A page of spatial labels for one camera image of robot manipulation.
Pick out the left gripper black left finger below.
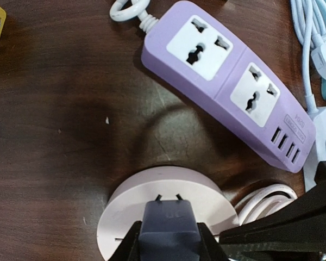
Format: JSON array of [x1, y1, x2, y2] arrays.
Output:
[[110, 221, 141, 261]]

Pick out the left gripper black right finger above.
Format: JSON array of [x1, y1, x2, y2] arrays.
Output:
[[197, 223, 228, 261]]

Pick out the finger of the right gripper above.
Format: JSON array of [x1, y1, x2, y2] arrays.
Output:
[[220, 161, 326, 260]]

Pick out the round pink socket hub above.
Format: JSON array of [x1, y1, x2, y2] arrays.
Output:
[[97, 166, 239, 260]]

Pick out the dark navy usb charger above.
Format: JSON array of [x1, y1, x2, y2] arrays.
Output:
[[139, 194, 201, 261]]

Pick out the purple power strip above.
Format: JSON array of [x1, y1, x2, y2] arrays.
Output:
[[141, 1, 316, 173]]

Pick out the light blue coiled cable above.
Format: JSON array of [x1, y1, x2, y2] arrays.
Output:
[[289, 0, 326, 115]]

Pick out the white knotted cable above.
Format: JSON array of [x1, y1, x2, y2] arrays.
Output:
[[109, 0, 160, 30]]

